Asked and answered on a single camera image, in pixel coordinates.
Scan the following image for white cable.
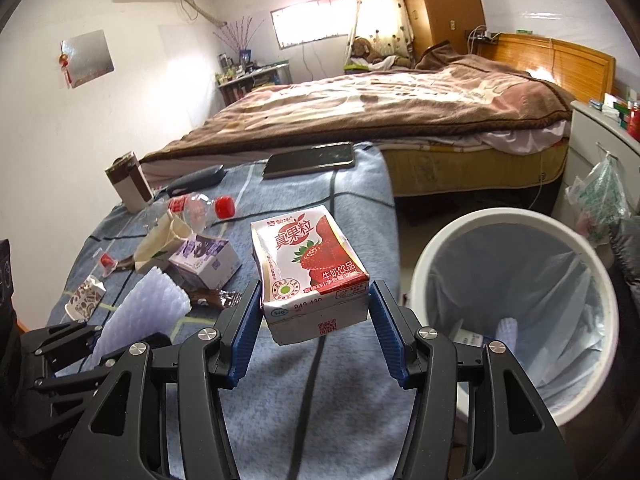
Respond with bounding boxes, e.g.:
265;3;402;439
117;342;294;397
530;172;551;211

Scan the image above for decorative branches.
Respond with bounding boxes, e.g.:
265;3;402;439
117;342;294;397
212;16;266;61

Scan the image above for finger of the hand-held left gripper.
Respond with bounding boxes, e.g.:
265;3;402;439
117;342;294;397
19;319;103;361
32;332;173;411

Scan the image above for white nightstand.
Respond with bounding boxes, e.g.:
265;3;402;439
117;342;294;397
557;99;640;221

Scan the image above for white foam fruit net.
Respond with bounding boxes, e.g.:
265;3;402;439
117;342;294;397
92;266;192;361

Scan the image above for clear bin liner bag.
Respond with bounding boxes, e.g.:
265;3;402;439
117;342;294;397
425;225;608;406

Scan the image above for bed with brown blanket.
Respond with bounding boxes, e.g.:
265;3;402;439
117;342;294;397
139;40;576;168

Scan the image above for air conditioner pipe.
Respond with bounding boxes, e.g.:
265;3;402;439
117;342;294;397
170;0;228;26

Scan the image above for black smartphone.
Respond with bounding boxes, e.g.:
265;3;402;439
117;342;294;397
262;141;356;180

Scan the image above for patterned paper wrapper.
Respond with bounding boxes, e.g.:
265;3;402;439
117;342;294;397
65;275;107;321

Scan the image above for brown and white carton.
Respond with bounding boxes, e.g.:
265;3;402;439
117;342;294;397
105;151;153;213

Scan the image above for cluttered desk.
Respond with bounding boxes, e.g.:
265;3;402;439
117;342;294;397
216;60;293;108

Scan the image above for green and white boxes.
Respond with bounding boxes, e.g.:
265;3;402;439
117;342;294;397
602;92;631;126

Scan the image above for brown teddy bear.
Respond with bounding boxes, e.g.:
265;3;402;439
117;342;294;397
350;37;383;63

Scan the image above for wooden headboard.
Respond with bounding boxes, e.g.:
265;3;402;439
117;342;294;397
480;32;617;106

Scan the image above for clear plastic bag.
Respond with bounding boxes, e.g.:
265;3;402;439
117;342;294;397
565;155;632;246

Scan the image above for patterned curtain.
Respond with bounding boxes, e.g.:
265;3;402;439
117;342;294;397
347;0;416;56

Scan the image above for brown snack wrapper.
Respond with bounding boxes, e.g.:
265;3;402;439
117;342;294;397
187;287;246;308

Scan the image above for strawberry milk carton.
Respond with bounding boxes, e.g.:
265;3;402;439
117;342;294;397
250;204;371;346

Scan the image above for black case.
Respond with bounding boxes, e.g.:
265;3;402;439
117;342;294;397
165;164;226;198

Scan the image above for white round waste bin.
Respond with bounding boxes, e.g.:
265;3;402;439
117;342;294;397
409;208;621;428

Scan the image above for small clear jelly cup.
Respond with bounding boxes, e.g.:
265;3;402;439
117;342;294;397
97;250;121;276

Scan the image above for silver wall poster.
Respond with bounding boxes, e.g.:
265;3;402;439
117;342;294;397
60;30;116;90

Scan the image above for clear plastic bottle red cap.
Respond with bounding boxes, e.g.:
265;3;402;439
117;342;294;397
167;192;237;233

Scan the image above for dark grey jacket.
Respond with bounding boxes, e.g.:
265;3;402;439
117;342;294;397
607;217;640;286

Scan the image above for window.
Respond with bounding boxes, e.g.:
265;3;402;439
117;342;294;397
270;0;357;50

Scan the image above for purple milk carton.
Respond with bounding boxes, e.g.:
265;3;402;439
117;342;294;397
168;235;243;291

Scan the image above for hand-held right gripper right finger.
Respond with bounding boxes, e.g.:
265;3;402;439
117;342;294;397
369;280;563;480

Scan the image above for wooden wardrobe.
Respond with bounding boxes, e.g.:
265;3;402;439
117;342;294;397
392;0;488;61

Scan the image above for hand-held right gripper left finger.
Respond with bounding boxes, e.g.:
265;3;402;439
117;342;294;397
52;280;263;480

